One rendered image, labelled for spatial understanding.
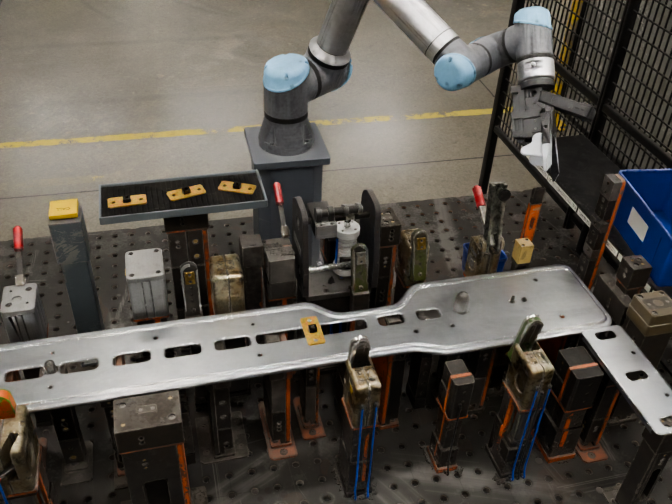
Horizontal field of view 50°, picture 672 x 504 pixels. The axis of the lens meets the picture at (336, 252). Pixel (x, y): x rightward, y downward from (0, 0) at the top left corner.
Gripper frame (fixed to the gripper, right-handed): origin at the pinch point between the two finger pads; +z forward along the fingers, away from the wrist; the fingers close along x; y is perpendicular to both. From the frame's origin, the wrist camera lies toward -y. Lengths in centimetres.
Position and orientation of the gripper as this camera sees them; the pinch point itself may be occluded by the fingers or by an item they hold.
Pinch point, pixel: (553, 177)
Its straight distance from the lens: 156.4
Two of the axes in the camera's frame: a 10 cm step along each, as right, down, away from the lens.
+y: -9.2, 0.7, 3.9
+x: -3.9, -0.4, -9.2
